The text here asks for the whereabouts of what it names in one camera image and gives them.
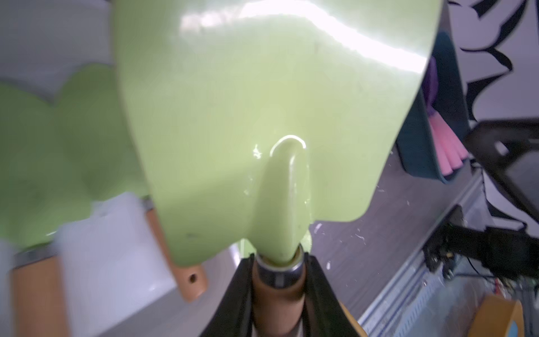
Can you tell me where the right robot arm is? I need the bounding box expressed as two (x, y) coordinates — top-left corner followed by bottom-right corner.
(463, 118), (538, 221)

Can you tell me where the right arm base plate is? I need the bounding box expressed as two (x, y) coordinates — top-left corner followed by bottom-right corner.
(422, 205), (538, 280)

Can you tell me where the teal storage box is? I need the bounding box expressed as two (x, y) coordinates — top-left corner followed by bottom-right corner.
(397, 32), (470, 184)

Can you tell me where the green shovel wooden handle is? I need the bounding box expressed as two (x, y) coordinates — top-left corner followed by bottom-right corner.
(112, 1), (443, 336)
(1, 84), (92, 336)
(53, 64), (207, 302)

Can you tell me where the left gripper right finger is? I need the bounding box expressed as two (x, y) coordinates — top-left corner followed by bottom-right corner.
(302, 253), (360, 336)

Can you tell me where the white storage tray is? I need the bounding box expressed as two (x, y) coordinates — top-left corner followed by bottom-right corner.
(1, 193), (240, 336)

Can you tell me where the purple shovel pink handle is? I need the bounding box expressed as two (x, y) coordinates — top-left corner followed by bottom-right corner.
(428, 110), (468, 176)

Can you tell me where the purple scoop pink handle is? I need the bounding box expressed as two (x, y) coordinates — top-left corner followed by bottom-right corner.
(421, 57), (439, 117)

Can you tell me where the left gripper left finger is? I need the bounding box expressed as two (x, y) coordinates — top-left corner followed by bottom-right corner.
(200, 254), (255, 337)

